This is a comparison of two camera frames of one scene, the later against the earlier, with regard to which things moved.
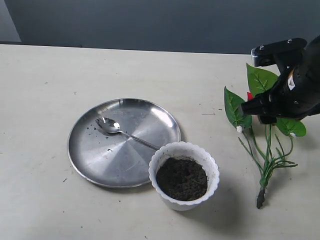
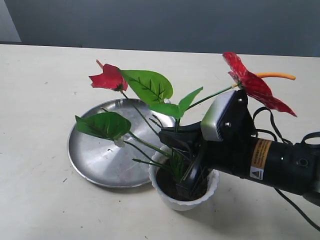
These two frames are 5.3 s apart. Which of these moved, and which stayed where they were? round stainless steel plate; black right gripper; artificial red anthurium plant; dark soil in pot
Moved: black right gripper; artificial red anthurium plant
Stayed: round stainless steel plate; dark soil in pot
